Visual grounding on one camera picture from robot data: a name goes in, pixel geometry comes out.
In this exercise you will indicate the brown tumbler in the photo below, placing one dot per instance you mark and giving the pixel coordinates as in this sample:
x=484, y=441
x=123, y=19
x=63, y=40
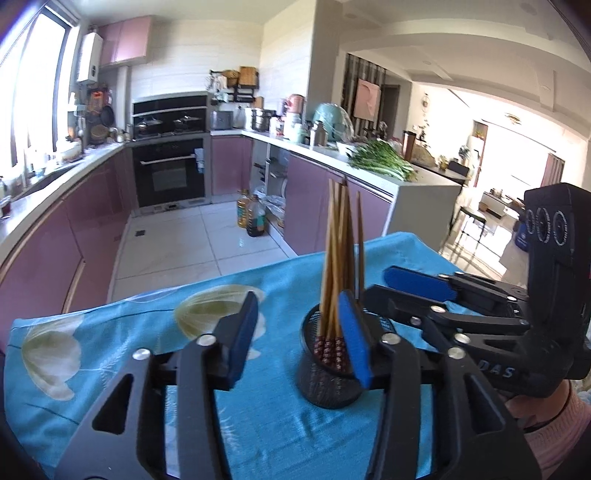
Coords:
x=409, y=145

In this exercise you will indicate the white pot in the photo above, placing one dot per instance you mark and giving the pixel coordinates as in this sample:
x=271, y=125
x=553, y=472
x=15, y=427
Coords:
x=70, y=152

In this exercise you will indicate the bunch of wooden chopsticks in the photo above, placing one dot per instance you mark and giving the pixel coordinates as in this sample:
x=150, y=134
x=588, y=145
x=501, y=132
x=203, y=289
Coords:
x=337, y=258

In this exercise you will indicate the wooden cutting board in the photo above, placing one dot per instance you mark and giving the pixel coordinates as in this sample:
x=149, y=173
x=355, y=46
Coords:
x=247, y=75

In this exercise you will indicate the pink wall picture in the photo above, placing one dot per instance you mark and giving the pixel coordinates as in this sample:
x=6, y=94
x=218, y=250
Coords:
x=368, y=99

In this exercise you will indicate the black integrated stove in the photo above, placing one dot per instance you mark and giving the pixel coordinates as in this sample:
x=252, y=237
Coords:
x=168, y=105

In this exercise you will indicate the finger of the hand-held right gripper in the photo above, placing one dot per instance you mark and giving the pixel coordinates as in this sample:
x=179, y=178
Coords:
x=415, y=282
x=392, y=302

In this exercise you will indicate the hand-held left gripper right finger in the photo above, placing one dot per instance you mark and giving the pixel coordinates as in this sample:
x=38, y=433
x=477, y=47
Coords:
x=353, y=332

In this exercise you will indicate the round woven basket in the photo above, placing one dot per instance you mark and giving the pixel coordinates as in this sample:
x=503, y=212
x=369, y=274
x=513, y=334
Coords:
x=98, y=134

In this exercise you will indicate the green leafy vegetables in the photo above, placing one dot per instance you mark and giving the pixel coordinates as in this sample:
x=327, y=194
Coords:
x=381, y=159

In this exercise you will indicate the wall clock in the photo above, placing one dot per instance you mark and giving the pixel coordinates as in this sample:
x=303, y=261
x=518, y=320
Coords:
x=425, y=107

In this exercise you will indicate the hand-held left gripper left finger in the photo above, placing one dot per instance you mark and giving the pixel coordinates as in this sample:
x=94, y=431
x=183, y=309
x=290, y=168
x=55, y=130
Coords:
x=244, y=332

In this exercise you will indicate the black lidded pot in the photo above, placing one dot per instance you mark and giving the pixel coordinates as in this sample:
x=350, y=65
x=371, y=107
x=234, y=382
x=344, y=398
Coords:
x=187, y=122
x=148, y=125

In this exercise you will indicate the stainless steel pot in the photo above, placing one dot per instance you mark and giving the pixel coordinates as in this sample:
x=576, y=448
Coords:
x=263, y=120

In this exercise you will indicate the silver thermos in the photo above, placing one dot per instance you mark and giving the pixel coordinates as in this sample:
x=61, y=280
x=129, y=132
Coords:
x=318, y=134

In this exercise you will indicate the black wall rack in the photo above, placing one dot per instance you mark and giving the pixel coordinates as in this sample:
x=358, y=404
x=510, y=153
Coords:
x=240, y=94

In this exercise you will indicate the kitchen sink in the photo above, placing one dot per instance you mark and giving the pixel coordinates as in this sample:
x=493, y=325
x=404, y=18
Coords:
x=46, y=179

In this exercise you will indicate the black mesh holder cup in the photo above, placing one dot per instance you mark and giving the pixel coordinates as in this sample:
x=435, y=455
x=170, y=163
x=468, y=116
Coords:
x=323, y=387

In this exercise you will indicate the kitchen window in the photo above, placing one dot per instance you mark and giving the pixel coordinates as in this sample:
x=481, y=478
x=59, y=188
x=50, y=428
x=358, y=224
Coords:
x=32, y=92

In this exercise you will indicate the dark cooking oil bottle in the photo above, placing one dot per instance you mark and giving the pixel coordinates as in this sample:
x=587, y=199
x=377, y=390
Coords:
x=256, y=219

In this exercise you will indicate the clear plastic bag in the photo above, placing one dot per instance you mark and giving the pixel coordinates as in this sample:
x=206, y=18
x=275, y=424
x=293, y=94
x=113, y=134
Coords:
x=274, y=207

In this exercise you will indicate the black chair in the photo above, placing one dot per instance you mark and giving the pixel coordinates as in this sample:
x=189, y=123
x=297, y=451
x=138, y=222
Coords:
x=458, y=168

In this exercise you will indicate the white water heater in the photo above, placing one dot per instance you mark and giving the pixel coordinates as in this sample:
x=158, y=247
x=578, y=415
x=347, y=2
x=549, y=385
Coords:
x=89, y=57

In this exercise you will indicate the black built-in oven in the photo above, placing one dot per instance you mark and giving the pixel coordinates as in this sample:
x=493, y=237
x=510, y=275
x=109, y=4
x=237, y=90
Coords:
x=168, y=175

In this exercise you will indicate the person's right hand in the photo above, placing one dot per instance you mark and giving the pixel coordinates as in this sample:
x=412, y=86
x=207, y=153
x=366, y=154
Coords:
x=535, y=410

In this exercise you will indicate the pink upper cabinets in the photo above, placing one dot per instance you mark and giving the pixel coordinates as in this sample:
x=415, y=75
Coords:
x=124, y=41

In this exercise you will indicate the blue floral tablecloth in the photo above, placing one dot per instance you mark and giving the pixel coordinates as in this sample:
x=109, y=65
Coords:
x=286, y=443

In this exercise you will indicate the round stool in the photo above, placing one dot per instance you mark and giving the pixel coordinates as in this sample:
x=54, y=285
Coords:
x=471, y=214

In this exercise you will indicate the pink kitchen base cabinets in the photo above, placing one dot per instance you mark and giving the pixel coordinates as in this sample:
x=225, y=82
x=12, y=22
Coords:
x=69, y=230
x=318, y=198

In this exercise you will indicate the black frying pan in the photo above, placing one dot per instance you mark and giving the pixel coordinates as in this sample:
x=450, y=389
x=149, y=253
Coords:
x=106, y=115

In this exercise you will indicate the pink kettle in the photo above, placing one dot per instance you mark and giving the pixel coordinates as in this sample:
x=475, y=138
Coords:
x=295, y=104

